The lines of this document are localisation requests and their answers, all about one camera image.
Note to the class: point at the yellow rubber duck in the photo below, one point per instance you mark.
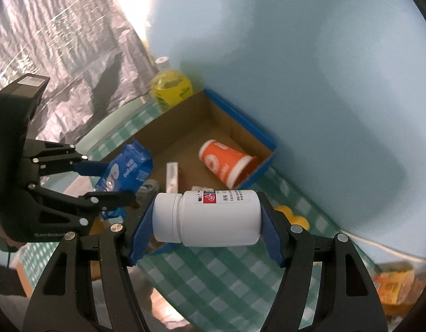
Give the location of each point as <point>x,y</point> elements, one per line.
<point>293,219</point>

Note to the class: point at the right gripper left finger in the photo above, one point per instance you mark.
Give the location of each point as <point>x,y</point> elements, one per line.
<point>63,299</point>

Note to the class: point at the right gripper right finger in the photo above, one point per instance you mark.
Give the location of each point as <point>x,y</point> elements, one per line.
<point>347,298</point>

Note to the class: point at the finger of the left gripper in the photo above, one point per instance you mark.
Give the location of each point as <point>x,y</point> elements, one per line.
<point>42,158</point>
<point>50,209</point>

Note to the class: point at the white pill bottle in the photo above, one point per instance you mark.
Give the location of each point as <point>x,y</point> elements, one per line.
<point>214,218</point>

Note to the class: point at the cardboard box blue edges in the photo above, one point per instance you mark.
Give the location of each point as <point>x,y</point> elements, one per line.
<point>177,136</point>

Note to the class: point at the orange paper cup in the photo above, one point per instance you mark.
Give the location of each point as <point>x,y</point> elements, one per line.
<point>229,165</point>

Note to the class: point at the orange snack bag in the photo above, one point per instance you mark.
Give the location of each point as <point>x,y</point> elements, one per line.
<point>399,285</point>

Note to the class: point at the yellow drink bottle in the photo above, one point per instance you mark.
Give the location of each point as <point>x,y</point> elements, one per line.
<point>170,86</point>

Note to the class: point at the green checkered tablecloth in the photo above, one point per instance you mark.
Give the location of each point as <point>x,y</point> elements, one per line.
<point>216,289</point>

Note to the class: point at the long white medicine box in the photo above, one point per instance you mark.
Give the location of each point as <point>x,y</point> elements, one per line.
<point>172,177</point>

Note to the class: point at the grey crinkled curtain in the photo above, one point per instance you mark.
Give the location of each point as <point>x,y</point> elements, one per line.
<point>95,61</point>

